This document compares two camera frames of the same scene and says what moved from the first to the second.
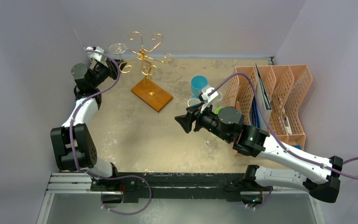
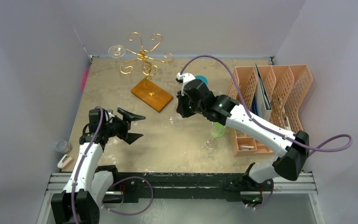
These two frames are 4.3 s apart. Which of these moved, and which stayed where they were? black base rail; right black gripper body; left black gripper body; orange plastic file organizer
Moved: right black gripper body; left black gripper body
Stayed: orange plastic file organizer; black base rail
